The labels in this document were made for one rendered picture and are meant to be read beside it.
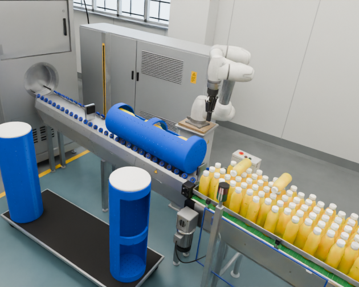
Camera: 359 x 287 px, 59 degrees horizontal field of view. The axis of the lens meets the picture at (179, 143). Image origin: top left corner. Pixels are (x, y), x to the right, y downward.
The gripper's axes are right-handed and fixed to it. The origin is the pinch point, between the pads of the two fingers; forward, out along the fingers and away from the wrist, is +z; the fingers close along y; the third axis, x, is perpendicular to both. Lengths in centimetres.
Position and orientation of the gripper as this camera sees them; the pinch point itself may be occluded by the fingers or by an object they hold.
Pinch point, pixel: (208, 116)
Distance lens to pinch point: 219.7
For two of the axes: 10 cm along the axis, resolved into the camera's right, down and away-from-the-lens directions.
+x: -7.7, -3.7, 5.2
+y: 6.3, -3.2, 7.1
